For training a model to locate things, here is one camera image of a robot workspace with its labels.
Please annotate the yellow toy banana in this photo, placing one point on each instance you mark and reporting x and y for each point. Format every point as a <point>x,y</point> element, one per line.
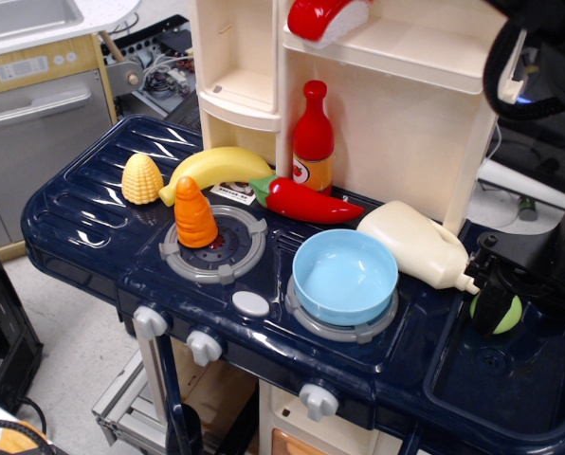
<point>215,166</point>

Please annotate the grey left stove burner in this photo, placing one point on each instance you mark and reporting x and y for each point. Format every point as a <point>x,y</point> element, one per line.
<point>237,248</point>

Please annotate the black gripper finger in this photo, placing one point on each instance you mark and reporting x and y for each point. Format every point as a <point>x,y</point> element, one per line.
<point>492,304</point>

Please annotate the green toy apple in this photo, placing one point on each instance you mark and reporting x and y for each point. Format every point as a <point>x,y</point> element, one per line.
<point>511,318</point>

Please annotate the red and white toy sushi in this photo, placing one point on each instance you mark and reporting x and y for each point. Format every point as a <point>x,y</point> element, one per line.
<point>321,23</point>

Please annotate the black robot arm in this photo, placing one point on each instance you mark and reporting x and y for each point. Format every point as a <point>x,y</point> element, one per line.
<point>544,20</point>

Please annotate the grey oval button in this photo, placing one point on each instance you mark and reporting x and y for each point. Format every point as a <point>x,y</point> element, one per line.
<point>250,304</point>

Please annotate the black computer case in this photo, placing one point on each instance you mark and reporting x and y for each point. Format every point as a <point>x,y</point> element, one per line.
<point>20,348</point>

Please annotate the light blue bowl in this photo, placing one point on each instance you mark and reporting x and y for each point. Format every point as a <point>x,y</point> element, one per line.
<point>344,277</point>

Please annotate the white toy sink counter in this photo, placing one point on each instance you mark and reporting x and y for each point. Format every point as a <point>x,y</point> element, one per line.
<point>26,24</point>

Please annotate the grey middle knob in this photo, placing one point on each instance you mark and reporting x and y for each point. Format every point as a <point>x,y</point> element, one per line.
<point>204,348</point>

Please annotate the grey toy dishwasher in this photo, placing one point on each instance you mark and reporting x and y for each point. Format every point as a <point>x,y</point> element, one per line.
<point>55,101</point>

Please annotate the red toy chili pepper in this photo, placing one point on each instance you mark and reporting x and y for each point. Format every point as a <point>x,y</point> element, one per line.
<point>295,201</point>

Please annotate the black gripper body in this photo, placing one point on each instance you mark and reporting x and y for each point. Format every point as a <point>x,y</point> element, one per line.
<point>508,265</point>

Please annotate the grey right stove burner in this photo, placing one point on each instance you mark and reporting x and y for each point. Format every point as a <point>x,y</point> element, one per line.
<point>359,334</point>

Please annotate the cream toy detergent bottle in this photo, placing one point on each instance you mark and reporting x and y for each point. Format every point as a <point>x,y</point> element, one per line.
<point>421,247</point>

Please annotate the grey stove burner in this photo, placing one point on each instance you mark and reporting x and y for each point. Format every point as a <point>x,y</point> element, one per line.
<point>237,248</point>
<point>359,334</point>

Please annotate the grey knob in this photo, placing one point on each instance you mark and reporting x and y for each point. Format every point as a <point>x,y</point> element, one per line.
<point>318,401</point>
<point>204,348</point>
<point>148,323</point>

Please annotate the orange toy carrot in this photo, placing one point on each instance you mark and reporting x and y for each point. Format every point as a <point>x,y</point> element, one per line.
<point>194,221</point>

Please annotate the cream toy kitchen shelf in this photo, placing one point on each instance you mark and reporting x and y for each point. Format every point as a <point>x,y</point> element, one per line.
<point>405,94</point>

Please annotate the navy toy kitchen counter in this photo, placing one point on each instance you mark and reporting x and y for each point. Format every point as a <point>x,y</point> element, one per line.
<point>430,378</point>

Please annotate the grey left knob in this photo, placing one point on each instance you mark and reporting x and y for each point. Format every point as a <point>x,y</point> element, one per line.
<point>148,323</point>

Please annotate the red toy ketchup bottle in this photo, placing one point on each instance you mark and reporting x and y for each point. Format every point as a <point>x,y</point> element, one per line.
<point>313,142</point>

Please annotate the yellow toy corn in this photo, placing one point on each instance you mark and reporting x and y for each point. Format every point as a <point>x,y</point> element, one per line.
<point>141,180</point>

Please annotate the grey right knob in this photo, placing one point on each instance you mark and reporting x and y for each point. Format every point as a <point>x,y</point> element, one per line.
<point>318,401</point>

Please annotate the aluminium frame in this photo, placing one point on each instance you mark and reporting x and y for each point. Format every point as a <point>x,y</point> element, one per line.
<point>131,412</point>

